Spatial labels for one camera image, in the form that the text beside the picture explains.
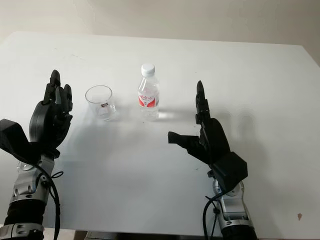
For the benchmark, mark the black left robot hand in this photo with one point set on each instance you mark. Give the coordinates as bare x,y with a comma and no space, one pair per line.
47,120

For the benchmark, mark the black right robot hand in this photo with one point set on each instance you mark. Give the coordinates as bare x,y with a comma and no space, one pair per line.
215,140

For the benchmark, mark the clear red-label water bottle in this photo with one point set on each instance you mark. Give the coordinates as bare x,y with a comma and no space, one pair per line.
148,100

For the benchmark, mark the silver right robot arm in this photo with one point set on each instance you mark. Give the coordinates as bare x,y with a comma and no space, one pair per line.
235,210

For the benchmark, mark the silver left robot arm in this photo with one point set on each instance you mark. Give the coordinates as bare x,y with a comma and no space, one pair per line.
27,182

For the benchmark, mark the clear plastic cup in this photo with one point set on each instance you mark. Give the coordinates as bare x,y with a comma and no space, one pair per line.
98,102

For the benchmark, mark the dark robot torso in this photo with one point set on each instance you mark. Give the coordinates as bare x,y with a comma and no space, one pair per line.
125,236

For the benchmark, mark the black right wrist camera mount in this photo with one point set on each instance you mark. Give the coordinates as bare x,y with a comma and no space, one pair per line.
230,170

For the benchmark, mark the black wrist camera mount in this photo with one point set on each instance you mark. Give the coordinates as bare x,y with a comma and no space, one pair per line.
12,137
230,170

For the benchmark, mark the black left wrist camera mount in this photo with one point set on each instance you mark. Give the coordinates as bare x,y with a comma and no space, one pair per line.
12,137

